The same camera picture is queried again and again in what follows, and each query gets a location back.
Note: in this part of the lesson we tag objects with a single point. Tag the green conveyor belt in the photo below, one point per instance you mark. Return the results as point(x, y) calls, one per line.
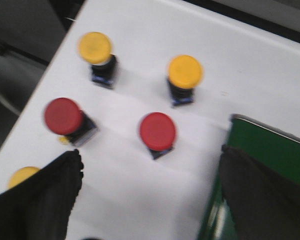
point(275, 148)

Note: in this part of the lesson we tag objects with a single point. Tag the yellow mushroom push button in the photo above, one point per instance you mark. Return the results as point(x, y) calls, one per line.
point(95, 48)
point(21, 175)
point(184, 74)

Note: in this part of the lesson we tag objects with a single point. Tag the red mushroom push button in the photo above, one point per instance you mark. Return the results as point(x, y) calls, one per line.
point(64, 117)
point(158, 132)

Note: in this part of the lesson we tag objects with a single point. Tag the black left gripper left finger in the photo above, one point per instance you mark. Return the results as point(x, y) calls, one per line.
point(39, 207)

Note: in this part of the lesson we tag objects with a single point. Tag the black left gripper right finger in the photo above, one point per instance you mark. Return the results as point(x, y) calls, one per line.
point(263, 204)

